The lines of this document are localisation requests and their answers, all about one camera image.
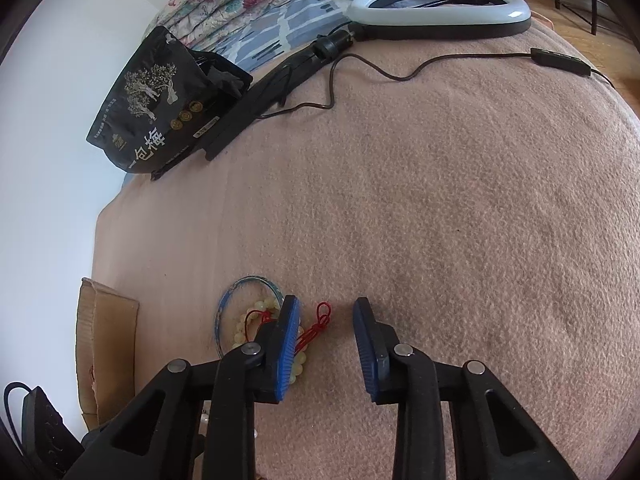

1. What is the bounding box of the blue patterned bed sheet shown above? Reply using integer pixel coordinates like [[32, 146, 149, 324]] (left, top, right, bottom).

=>
[[215, 0, 451, 78]]

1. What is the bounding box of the cardboard box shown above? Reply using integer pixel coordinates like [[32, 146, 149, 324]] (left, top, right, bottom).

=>
[[75, 277, 141, 433]]

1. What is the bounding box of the blue bangle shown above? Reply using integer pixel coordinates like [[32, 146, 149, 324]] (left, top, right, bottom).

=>
[[214, 275, 283, 361]]

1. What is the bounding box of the black printed bag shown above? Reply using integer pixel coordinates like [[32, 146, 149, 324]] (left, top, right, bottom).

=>
[[86, 26, 254, 175]]

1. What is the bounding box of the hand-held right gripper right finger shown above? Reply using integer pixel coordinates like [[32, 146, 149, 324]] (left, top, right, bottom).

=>
[[352, 297, 581, 480]]

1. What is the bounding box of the black power strip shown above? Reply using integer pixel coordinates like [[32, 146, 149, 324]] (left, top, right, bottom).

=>
[[4, 381, 83, 478]]

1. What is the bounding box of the black cable remote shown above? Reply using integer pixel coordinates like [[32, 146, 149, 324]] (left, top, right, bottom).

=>
[[530, 48, 593, 78]]

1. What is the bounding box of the black folded tripod stand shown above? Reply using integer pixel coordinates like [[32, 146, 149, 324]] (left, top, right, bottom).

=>
[[150, 27, 357, 182]]

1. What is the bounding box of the pale bead bracelet red cord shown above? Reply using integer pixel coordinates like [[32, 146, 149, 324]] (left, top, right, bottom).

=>
[[231, 297, 333, 378]]

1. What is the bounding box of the white ring light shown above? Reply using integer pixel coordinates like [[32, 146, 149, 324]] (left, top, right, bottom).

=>
[[345, 0, 532, 41]]

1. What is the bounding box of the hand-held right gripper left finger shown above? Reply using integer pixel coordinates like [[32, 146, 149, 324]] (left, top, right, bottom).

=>
[[62, 294, 302, 480]]

